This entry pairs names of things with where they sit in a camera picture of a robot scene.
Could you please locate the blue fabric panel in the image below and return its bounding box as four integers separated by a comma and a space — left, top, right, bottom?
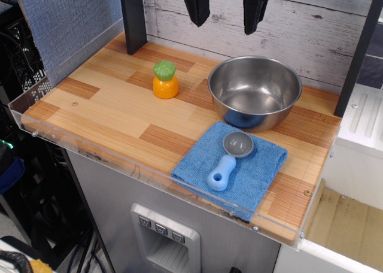
18, 0, 124, 86

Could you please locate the clear acrylic table guard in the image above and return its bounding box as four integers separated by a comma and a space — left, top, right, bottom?
9, 34, 340, 247

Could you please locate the blue and grey toy spoon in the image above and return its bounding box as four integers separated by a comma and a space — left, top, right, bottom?
206, 131, 254, 192

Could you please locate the dark vertical post left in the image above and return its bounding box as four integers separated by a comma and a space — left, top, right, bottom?
121, 0, 147, 55

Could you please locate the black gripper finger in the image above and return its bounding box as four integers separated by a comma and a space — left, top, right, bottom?
243, 0, 268, 35
184, 0, 210, 27

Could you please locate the black equipment rack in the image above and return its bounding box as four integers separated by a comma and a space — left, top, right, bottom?
0, 0, 99, 273

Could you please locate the orange toy carrot green top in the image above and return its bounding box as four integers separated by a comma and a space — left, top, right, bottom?
153, 60, 179, 99

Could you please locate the blue folded cloth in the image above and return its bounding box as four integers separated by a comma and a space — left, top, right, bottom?
171, 122, 288, 222

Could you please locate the dark vertical post right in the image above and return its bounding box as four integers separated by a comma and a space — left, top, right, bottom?
333, 0, 382, 117

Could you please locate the dark vertical post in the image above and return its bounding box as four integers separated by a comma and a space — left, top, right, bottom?
121, 0, 147, 55
333, 0, 382, 117

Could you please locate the white toy sink unit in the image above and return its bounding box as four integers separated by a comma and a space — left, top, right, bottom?
275, 84, 382, 272

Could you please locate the stainless steel bowl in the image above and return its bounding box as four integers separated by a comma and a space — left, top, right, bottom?
208, 56, 303, 132

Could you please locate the grey toy fridge dispenser panel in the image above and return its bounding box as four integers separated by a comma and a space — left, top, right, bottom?
130, 203, 202, 272

